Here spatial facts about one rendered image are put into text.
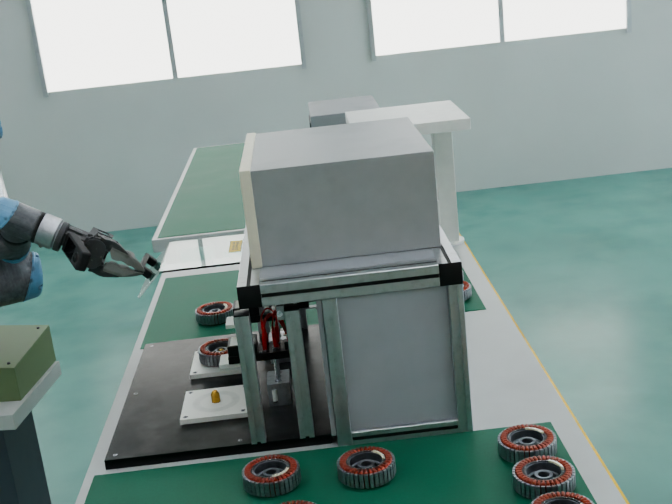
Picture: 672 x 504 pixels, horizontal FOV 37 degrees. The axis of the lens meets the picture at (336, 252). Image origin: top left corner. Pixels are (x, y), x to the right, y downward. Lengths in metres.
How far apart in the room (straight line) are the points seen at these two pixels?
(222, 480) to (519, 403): 0.66
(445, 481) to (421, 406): 0.21
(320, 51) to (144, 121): 1.28
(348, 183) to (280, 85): 4.85
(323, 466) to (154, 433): 0.41
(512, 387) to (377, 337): 0.41
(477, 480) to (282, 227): 0.62
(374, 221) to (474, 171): 5.05
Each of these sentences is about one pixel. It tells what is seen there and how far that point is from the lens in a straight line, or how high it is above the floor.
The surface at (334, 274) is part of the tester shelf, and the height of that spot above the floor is 1.11.
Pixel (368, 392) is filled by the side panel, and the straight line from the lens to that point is 2.05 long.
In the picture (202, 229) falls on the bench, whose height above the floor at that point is 0.75.
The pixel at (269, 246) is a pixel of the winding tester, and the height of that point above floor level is 1.16.
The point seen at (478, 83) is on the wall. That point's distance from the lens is 6.96.
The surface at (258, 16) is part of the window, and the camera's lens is 6.79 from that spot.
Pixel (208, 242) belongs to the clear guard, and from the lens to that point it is 2.48.
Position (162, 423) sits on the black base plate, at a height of 0.77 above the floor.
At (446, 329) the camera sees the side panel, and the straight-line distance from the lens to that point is 2.02.
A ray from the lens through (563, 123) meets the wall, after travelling 7.14.
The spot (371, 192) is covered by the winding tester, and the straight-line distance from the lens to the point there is 2.02.
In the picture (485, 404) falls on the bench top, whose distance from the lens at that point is 2.21.
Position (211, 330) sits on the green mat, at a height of 0.75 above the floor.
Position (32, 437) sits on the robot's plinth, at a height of 0.58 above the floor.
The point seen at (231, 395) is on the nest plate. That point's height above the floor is 0.78.
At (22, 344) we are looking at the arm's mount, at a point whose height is 0.84.
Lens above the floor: 1.72
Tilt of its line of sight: 17 degrees down
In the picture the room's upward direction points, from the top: 6 degrees counter-clockwise
